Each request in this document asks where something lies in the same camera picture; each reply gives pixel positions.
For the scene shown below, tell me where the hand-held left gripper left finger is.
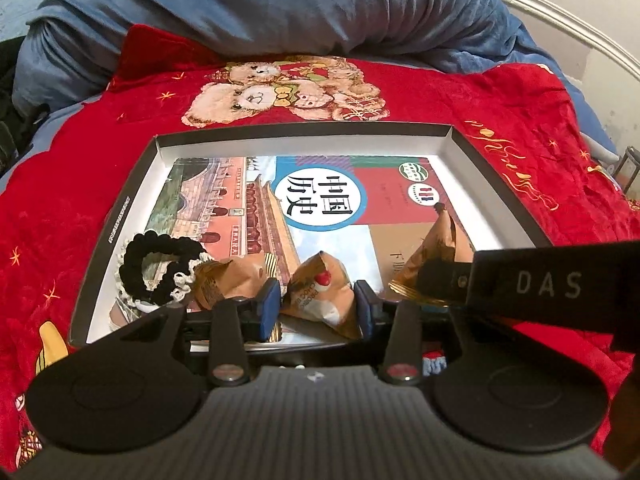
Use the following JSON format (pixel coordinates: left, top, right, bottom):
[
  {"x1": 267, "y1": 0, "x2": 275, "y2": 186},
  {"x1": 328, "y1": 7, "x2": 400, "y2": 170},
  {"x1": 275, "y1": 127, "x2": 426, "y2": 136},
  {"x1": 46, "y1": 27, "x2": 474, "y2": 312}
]
[{"x1": 85, "y1": 277, "x2": 283, "y2": 387}]

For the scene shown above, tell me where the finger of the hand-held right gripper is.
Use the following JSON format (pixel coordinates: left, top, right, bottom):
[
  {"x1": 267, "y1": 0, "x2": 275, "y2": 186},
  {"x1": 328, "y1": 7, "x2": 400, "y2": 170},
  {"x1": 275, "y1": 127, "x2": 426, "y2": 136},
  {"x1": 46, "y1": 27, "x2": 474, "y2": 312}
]
[{"x1": 419, "y1": 259, "x2": 473, "y2": 306}]

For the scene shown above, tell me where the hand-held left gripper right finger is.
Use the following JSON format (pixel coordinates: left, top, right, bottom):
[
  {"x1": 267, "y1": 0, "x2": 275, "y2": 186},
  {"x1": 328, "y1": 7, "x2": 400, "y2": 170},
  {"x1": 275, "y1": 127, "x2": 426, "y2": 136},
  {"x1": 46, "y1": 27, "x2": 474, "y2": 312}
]
[{"x1": 352, "y1": 281, "x2": 471, "y2": 387}]

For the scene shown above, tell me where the brown snack packet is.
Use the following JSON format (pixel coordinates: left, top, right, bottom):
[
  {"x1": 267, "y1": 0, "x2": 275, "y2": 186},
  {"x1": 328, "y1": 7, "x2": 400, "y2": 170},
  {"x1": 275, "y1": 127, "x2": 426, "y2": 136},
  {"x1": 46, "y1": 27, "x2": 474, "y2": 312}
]
[
  {"x1": 390, "y1": 202, "x2": 473, "y2": 306},
  {"x1": 280, "y1": 251, "x2": 363, "y2": 341},
  {"x1": 192, "y1": 252, "x2": 278, "y2": 313}
]

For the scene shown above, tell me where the black scrunchie with white trim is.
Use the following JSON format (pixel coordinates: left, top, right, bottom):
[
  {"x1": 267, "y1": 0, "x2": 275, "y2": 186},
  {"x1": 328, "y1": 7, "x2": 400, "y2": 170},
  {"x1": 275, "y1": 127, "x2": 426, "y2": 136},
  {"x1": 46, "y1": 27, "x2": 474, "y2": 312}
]
[{"x1": 116, "y1": 232, "x2": 213, "y2": 311}]

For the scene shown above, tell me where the black shallow cardboard box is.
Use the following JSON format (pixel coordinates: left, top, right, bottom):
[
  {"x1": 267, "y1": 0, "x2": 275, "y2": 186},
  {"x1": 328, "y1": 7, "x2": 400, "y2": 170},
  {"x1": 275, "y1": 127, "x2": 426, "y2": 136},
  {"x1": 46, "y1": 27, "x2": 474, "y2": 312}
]
[{"x1": 67, "y1": 121, "x2": 556, "y2": 361}]

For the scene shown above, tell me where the colourful textbook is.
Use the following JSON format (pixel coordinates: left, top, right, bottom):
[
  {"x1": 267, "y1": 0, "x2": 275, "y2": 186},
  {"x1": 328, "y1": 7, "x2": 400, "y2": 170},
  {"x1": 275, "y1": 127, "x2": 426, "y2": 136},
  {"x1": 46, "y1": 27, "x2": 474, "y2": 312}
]
[{"x1": 107, "y1": 155, "x2": 476, "y2": 346}]

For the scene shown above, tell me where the dark metal stand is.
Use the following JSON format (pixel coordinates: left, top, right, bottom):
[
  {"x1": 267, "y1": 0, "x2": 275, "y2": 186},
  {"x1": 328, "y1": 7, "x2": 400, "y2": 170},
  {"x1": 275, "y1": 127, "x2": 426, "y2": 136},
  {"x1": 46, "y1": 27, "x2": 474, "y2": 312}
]
[{"x1": 607, "y1": 145, "x2": 640, "y2": 196}]

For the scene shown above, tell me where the red bear printed blanket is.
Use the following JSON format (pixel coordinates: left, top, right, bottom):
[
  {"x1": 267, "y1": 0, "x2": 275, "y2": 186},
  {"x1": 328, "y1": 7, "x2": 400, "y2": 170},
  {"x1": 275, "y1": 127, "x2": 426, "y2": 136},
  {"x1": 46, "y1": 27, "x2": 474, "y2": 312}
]
[{"x1": 0, "y1": 24, "x2": 640, "y2": 466}]

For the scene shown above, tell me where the grey blue bed sheet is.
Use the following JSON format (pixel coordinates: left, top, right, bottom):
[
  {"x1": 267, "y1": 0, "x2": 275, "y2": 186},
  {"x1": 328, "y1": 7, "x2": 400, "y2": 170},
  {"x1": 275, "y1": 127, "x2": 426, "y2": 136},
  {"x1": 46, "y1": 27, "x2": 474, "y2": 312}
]
[{"x1": 0, "y1": 100, "x2": 101, "y2": 176}]

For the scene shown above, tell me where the blue plush duvet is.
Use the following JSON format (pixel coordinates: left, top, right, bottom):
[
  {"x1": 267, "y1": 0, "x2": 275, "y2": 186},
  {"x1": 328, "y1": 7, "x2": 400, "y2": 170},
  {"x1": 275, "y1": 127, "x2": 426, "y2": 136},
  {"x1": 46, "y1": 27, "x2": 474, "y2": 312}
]
[{"x1": 12, "y1": 0, "x2": 616, "y2": 161}]

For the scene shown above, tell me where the black cloth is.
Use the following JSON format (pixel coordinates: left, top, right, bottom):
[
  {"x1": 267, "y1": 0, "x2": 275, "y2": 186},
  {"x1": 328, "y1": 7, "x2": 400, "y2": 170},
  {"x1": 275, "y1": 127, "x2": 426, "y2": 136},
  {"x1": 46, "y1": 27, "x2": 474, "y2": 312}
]
[{"x1": 0, "y1": 37, "x2": 51, "y2": 171}]

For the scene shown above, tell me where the white bed frame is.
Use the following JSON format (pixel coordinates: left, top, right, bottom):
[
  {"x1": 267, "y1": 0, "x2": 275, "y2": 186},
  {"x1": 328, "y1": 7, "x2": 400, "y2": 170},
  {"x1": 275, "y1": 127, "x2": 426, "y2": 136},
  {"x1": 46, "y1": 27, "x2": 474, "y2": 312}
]
[{"x1": 465, "y1": 0, "x2": 640, "y2": 76}]

